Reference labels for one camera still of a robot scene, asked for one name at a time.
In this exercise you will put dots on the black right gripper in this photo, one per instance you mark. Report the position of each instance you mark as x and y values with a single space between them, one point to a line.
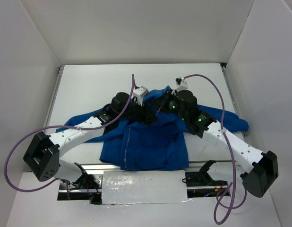
158 104

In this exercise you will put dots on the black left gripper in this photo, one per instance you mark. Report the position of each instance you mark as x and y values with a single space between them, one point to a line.
148 114

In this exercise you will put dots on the blue zip-up jacket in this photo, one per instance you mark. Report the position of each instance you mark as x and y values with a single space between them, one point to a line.
161 141

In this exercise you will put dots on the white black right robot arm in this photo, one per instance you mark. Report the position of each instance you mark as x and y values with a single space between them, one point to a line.
260 168

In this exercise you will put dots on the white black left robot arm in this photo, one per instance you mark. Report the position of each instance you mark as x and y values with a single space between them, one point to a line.
44 153

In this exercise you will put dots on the white front cover panel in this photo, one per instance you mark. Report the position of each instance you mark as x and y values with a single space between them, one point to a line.
143 187

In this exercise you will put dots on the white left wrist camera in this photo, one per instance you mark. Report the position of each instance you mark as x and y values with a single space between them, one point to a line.
139 94

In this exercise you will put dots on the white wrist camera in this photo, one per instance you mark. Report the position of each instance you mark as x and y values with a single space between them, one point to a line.
181 85
139 94

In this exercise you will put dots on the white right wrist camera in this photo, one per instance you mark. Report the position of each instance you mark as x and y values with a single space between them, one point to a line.
181 85

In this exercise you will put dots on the right aluminium frame rail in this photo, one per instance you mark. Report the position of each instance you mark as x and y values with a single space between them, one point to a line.
230 92

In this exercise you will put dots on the aluminium frame rail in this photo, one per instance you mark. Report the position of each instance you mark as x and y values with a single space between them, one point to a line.
230 92
150 165
53 97

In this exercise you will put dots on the front aluminium frame rail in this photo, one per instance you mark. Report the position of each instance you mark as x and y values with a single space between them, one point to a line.
150 165

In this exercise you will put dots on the left aluminium frame rail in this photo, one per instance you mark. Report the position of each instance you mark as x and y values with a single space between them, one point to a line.
53 97

